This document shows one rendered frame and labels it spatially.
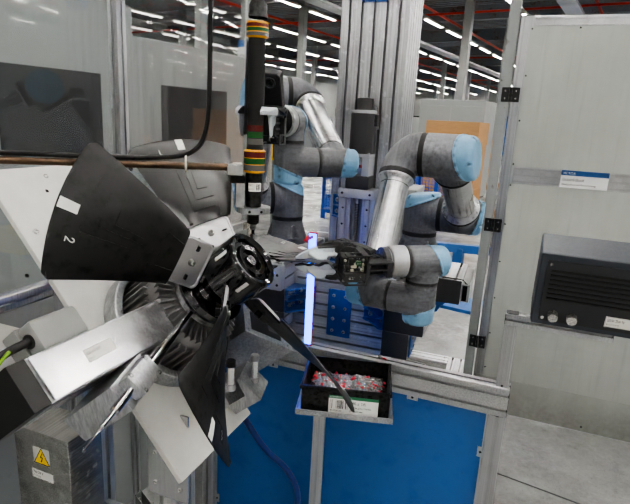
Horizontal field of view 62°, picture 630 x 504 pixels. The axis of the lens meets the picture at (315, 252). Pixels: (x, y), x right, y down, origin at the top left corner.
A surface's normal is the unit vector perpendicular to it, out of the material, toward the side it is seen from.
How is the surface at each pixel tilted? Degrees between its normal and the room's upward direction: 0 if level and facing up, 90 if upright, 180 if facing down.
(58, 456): 90
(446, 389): 90
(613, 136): 89
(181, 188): 47
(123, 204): 78
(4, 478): 90
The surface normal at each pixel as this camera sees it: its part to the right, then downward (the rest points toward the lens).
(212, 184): 0.19, -0.58
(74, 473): 0.93, 0.14
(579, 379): -0.37, 0.20
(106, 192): 0.72, -0.04
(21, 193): 0.74, -0.52
